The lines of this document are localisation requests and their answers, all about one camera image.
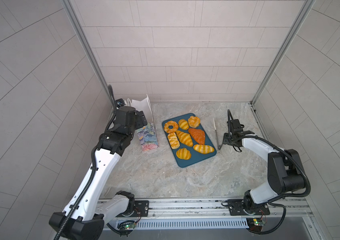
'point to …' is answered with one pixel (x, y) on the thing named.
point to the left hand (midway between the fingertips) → (138, 114)
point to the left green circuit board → (125, 225)
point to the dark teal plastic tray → (196, 157)
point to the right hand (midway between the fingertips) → (226, 139)
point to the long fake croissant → (184, 138)
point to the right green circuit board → (255, 224)
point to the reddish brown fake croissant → (198, 134)
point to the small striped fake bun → (183, 124)
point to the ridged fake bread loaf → (173, 140)
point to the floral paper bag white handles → (147, 135)
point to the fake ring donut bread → (169, 123)
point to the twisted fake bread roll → (203, 149)
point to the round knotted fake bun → (194, 121)
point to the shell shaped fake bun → (183, 153)
